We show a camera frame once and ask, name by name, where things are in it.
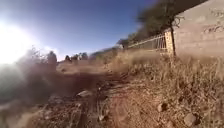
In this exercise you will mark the grey brick wall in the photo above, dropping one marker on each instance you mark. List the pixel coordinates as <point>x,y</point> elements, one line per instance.
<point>200,33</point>

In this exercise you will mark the trees behind fence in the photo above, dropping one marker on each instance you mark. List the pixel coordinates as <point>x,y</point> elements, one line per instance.
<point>156,16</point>

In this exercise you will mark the dry yellow grass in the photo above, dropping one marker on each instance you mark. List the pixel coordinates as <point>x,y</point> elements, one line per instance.
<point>173,76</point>

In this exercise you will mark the pale metal railing fence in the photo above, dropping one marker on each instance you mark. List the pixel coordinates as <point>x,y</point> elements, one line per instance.
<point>150,43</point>

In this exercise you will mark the reddish dirt path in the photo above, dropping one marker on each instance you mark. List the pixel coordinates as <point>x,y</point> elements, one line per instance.
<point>110,106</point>

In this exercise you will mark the row of distant trees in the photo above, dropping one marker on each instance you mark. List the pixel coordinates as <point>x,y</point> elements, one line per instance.
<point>76,57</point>

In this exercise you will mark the dark tree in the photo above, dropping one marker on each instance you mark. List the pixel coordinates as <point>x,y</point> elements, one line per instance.
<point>51,57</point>

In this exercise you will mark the stone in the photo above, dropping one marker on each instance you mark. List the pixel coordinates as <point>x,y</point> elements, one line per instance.
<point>190,119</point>

